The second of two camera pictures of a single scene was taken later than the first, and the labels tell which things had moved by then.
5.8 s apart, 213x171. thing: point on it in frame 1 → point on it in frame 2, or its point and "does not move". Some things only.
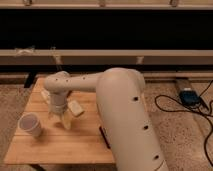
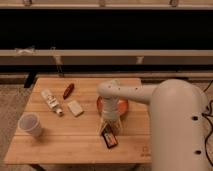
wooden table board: [82, 143] does not move
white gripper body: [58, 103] → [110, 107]
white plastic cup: [29, 123] does not move
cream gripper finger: [51, 117] → [103, 128]
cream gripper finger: [67, 121] → [118, 124]
